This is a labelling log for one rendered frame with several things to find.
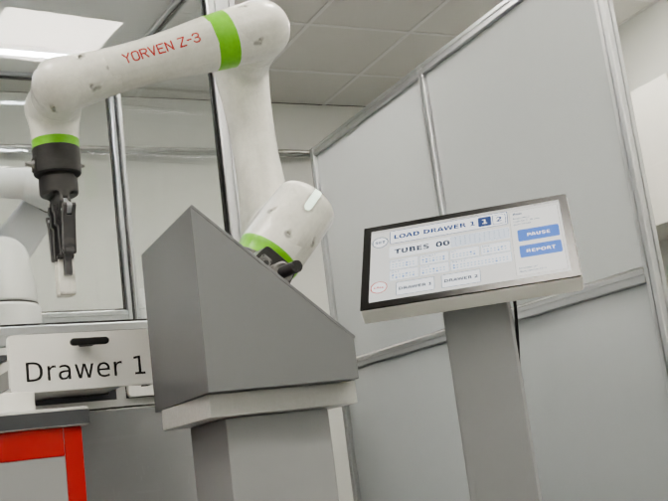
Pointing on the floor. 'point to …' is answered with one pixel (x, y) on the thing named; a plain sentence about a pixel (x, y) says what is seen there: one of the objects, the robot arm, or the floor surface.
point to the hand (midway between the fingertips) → (65, 278)
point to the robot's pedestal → (263, 442)
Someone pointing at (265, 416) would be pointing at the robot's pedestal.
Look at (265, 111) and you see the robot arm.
